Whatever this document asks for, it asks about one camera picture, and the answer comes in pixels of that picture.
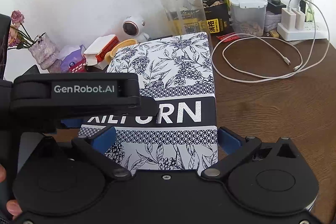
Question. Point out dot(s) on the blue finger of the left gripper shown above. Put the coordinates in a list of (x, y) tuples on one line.
[(145, 107), (72, 123)]

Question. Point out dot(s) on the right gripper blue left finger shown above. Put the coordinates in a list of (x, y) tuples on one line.
[(103, 139)]

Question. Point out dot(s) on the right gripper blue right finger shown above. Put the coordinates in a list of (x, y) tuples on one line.
[(229, 141)]

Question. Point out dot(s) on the floral box lid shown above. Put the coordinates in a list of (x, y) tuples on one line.
[(178, 74)]

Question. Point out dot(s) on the person's left hand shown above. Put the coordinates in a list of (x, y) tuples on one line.
[(12, 206)]

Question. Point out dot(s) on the black tablet with cover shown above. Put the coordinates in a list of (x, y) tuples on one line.
[(32, 70)]

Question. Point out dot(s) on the flower vase with roses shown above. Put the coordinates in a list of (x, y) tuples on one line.
[(42, 49)]

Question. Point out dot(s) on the red small box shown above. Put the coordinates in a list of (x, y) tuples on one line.
[(79, 67)]

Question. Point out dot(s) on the purple tissue pack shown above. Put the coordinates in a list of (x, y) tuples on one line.
[(69, 56)]

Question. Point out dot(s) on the yellow ceramic mug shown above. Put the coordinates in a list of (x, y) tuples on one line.
[(111, 54)]

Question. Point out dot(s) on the white and red box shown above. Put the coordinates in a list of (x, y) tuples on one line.
[(96, 52)]

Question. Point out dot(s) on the yellow black package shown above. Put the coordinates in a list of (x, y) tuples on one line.
[(217, 15)]

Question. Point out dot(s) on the white power strip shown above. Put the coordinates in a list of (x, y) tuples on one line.
[(293, 27)]

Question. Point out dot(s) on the clear lidded container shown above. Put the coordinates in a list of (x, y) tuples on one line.
[(248, 16)]

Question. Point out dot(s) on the white round camera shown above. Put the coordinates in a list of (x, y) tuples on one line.
[(134, 27)]

